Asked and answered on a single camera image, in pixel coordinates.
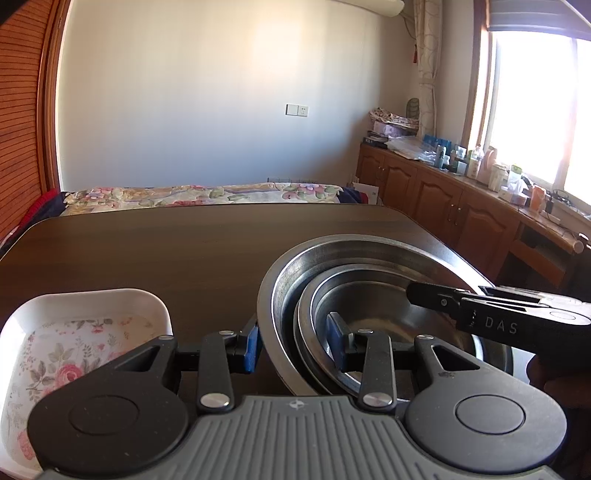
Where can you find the white paper box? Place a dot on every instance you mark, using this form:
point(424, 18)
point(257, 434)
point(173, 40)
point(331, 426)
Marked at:
point(368, 193)

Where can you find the pink bottle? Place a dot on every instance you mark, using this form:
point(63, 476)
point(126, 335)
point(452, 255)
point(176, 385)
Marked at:
point(489, 164)

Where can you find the dark books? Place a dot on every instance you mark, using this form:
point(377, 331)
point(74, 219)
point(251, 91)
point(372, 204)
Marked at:
point(375, 139)

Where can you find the navy blue cloth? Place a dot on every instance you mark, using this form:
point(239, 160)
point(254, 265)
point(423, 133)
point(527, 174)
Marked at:
point(353, 194)

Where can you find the green capped bottle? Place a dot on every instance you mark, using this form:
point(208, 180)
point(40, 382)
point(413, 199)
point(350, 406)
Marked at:
point(515, 173)

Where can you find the white floral square plate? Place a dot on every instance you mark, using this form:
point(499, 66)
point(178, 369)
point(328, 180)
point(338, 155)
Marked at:
point(69, 350)

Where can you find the green hand fan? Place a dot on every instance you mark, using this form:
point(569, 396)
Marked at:
point(412, 108)

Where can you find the wooden headboard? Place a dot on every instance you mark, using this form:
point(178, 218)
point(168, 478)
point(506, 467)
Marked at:
point(23, 115)

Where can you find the tissue box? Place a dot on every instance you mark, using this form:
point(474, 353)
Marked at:
point(513, 194)

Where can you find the person's right hand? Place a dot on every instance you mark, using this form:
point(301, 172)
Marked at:
point(563, 378)

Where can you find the red and navy clothes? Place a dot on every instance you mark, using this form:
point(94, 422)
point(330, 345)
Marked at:
point(32, 217)

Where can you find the white bottle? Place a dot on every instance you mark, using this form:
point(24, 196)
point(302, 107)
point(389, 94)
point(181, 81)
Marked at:
point(497, 179)

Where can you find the purple box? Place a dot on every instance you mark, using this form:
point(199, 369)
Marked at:
point(388, 129)

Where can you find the large steel bowl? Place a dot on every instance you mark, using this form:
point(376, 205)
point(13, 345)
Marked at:
point(272, 300)

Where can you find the folded floral cloth pile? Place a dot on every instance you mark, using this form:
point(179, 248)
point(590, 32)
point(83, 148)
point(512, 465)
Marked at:
point(392, 116)

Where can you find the orange packet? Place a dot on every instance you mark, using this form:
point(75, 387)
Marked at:
point(537, 198)

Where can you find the floral bed blanket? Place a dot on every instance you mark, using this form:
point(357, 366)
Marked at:
point(184, 196)

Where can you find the grey roller blind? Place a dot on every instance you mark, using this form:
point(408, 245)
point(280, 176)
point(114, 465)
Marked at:
point(535, 16)

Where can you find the row of blue boxes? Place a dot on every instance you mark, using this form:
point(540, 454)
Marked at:
point(436, 140)

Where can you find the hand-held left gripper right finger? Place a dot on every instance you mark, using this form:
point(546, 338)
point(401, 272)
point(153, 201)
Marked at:
point(334, 344)

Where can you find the patterned beige curtain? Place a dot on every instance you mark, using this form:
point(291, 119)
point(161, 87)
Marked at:
point(427, 69)

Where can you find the clear bottle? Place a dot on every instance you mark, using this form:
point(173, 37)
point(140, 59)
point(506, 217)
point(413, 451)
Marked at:
point(474, 164)

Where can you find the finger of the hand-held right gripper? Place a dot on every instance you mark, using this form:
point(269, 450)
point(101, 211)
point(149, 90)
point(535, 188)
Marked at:
point(434, 297)
point(512, 295)

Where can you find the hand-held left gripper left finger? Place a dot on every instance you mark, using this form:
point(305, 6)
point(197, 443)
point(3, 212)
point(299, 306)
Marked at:
point(251, 350)

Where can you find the wooden counter cabinet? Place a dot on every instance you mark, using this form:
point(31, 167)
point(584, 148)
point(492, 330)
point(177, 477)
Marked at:
point(443, 207)

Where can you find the window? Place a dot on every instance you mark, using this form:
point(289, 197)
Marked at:
point(531, 115)

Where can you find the clear plastic bag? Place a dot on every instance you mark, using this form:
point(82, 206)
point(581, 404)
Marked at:
point(411, 148)

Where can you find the wall air conditioner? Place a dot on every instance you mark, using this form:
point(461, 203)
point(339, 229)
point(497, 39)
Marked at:
point(383, 7)

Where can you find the white wall socket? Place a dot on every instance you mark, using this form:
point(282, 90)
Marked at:
point(297, 110)

